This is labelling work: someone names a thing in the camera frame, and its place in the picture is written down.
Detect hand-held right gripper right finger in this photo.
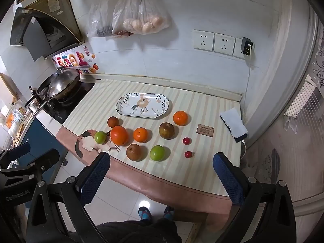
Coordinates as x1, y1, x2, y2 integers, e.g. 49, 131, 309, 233
213, 152, 296, 243

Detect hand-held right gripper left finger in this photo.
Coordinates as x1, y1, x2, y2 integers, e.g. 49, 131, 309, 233
27, 152, 111, 243

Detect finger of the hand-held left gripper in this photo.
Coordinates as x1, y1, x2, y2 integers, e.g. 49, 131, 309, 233
0, 142, 31, 165
0, 149, 60, 181

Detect green apple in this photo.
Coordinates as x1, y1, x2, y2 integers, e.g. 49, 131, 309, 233
94, 131, 107, 144
149, 145, 165, 162

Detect large orange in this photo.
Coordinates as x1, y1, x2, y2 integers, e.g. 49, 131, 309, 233
110, 126, 128, 146

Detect brown green round fruit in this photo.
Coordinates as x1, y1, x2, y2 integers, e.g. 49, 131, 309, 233
159, 122, 175, 140

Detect oval floral ceramic plate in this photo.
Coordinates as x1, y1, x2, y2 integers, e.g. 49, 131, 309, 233
116, 93, 170, 119

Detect blue kitchen cabinet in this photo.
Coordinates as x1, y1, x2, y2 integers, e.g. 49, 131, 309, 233
10, 118, 69, 173

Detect cluttered kitchen utensils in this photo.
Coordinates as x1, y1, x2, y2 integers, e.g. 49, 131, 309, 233
0, 101, 33, 147

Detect dark power bank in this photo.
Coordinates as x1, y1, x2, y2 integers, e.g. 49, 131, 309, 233
220, 118, 248, 143

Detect black glass stove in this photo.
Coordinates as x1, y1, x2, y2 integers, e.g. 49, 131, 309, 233
42, 81, 95, 124

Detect brown label patch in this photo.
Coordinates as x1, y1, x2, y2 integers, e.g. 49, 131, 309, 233
197, 124, 215, 137

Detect blue slipper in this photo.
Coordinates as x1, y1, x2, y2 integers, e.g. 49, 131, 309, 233
138, 207, 153, 221
162, 206, 176, 221

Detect wooden cutting board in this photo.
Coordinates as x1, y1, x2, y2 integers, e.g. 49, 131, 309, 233
0, 72, 20, 102

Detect person's dark trousers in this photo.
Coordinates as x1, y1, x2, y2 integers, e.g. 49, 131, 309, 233
69, 218, 183, 243

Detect steel wok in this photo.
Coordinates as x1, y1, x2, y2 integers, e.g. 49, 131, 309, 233
25, 67, 82, 112

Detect steel wok lid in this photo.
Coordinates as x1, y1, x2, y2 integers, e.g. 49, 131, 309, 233
47, 69, 81, 97

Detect white radiator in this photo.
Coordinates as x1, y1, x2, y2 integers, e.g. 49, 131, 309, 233
283, 75, 324, 122

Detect black range hood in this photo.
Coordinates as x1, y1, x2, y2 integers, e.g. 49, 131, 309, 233
10, 7, 85, 62

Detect black plug charger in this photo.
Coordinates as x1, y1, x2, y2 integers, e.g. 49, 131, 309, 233
241, 37, 254, 56

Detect floral window film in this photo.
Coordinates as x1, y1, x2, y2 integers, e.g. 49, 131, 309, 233
310, 43, 324, 89

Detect clear bag with dark contents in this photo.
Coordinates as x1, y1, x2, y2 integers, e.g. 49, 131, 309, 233
87, 0, 122, 38

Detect clear bag of eggs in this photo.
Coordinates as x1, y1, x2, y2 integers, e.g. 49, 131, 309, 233
112, 0, 171, 36

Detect colourful wall stickers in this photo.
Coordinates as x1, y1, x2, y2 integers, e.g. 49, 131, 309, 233
52, 46, 99, 74

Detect white wall outlet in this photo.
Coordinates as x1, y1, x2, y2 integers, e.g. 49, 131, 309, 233
233, 37, 254, 59
214, 33, 236, 56
192, 30, 214, 52

